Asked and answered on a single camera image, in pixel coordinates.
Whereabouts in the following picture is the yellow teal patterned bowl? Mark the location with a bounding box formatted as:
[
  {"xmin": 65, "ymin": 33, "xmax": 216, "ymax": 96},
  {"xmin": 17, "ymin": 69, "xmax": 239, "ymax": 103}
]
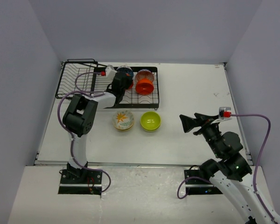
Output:
[{"xmin": 114, "ymin": 122, "xmax": 134, "ymax": 132}]

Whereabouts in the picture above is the red patterned bowl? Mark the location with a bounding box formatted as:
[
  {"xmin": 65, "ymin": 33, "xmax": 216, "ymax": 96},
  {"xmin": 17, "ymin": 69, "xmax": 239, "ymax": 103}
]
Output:
[{"xmin": 135, "ymin": 69, "xmax": 154, "ymax": 82}]

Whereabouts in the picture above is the green bowl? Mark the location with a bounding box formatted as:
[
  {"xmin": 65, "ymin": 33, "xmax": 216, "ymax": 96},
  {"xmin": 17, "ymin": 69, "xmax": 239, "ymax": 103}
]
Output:
[
  {"xmin": 141, "ymin": 124, "xmax": 161, "ymax": 132},
  {"xmin": 140, "ymin": 111, "xmax": 161, "ymax": 126}
]

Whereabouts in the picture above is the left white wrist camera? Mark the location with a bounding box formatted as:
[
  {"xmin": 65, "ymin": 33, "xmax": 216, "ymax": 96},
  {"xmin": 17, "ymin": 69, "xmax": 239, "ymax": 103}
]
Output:
[{"xmin": 100, "ymin": 65, "xmax": 117, "ymax": 80}]

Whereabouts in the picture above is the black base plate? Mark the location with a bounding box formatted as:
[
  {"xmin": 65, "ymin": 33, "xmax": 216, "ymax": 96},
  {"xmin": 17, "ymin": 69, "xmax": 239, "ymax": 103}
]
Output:
[
  {"xmin": 58, "ymin": 169, "xmax": 102, "ymax": 196},
  {"xmin": 184, "ymin": 166, "xmax": 222, "ymax": 195}
]

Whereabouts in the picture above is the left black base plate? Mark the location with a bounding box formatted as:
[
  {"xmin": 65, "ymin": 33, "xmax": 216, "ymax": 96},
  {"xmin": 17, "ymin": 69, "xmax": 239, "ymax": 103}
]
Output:
[{"xmin": 58, "ymin": 169, "xmax": 102, "ymax": 196}]

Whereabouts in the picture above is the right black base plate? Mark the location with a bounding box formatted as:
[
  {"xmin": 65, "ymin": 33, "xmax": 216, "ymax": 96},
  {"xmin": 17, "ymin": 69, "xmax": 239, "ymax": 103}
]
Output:
[{"xmin": 184, "ymin": 166, "xmax": 222, "ymax": 195}]

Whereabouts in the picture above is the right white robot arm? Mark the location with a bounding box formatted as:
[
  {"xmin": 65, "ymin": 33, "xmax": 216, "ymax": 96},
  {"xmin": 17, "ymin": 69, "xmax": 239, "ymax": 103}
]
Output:
[{"xmin": 179, "ymin": 107, "xmax": 280, "ymax": 224}]

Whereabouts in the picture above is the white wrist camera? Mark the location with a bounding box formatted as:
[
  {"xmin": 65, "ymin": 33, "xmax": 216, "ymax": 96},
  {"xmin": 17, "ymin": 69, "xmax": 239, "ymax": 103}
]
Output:
[
  {"xmin": 211, "ymin": 107, "xmax": 231, "ymax": 124},
  {"xmin": 100, "ymin": 65, "xmax": 117, "ymax": 80}
]

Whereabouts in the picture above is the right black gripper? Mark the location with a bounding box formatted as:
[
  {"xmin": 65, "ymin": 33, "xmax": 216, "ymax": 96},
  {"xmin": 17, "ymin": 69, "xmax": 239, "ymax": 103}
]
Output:
[{"xmin": 179, "ymin": 112, "xmax": 222, "ymax": 157}]

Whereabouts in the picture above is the blue patterned bowl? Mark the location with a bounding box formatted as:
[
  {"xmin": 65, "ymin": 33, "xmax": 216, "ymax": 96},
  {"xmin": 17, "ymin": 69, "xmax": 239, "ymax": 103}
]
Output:
[{"xmin": 116, "ymin": 65, "xmax": 134, "ymax": 79}]

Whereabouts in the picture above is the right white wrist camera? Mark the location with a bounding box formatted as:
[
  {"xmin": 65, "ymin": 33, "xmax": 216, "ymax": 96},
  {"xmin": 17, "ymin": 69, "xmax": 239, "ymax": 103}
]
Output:
[{"xmin": 211, "ymin": 107, "xmax": 231, "ymax": 124}]

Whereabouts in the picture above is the white floral bowl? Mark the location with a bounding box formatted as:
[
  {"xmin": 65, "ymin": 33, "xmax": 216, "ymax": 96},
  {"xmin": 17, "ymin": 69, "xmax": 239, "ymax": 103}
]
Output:
[{"xmin": 112, "ymin": 110, "xmax": 135, "ymax": 126}]

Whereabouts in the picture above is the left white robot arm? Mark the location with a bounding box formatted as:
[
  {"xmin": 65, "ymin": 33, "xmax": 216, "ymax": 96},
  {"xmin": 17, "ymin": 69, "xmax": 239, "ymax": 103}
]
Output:
[{"xmin": 57, "ymin": 71, "xmax": 133, "ymax": 183}]

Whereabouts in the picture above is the black wire dish rack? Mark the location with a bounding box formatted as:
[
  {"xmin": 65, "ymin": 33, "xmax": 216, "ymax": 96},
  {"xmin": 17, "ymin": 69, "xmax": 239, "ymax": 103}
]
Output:
[{"xmin": 55, "ymin": 59, "xmax": 160, "ymax": 110}]

